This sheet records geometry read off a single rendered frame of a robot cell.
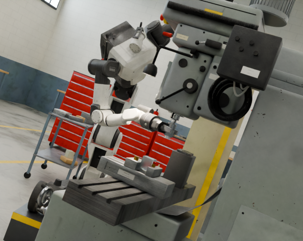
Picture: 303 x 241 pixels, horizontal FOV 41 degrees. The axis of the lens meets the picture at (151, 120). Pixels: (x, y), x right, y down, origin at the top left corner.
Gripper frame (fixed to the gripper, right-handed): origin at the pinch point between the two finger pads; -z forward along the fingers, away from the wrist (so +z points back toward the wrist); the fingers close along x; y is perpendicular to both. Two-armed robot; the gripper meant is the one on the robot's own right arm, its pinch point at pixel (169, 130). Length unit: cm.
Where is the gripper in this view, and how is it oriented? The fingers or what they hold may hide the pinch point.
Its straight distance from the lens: 206.2
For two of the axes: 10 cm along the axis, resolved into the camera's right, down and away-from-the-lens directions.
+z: -7.0, -2.9, 6.6
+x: 6.2, 2.2, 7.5
